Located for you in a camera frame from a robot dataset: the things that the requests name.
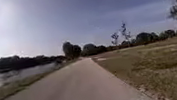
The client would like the large dark tree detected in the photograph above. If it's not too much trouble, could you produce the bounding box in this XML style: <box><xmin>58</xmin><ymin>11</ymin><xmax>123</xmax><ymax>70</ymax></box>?
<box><xmin>61</xmin><ymin>39</ymin><xmax>84</xmax><ymax>62</ymax></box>

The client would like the small young tree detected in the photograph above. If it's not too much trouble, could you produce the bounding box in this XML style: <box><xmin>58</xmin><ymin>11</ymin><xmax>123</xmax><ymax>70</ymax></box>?
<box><xmin>109</xmin><ymin>30</ymin><xmax>123</xmax><ymax>51</ymax></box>
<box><xmin>118</xmin><ymin>20</ymin><xmax>133</xmax><ymax>49</ymax></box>

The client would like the grey asphalt path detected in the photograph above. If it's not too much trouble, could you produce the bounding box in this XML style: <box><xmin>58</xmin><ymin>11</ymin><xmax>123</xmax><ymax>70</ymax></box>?
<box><xmin>0</xmin><ymin>46</ymin><xmax>162</xmax><ymax>100</ymax></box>

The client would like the distant tree line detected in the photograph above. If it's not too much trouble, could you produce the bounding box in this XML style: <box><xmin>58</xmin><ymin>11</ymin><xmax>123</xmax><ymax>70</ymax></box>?
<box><xmin>78</xmin><ymin>23</ymin><xmax>177</xmax><ymax>58</ymax></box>

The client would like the dry grass field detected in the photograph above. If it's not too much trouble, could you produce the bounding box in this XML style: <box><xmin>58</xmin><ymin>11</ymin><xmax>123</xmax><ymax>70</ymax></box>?
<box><xmin>89</xmin><ymin>35</ymin><xmax>177</xmax><ymax>100</ymax></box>

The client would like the row of dark trees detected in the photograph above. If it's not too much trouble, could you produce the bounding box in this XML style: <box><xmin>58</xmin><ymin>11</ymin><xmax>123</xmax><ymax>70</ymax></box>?
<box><xmin>0</xmin><ymin>41</ymin><xmax>68</xmax><ymax>74</ymax></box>

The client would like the water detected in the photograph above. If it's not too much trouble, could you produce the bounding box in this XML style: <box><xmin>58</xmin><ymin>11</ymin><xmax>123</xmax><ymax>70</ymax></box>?
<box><xmin>0</xmin><ymin>61</ymin><xmax>61</xmax><ymax>88</ymax></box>

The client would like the grass verge strip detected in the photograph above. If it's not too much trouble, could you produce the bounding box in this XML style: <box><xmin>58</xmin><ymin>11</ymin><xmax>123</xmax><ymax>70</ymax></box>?
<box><xmin>0</xmin><ymin>56</ymin><xmax>87</xmax><ymax>100</ymax></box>

